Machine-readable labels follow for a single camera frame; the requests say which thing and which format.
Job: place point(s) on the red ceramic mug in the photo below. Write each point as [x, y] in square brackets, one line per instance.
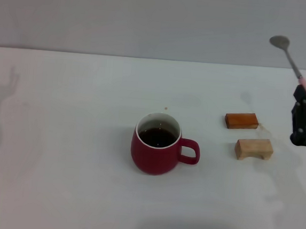
[151, 160]

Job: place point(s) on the orange-brown wooden block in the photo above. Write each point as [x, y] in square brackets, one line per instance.
[241, 120]

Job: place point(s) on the light wooden arch block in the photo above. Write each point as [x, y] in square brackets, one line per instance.
[249, 147]

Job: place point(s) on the dark coffee liquid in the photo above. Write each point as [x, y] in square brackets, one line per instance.
[157, 137]

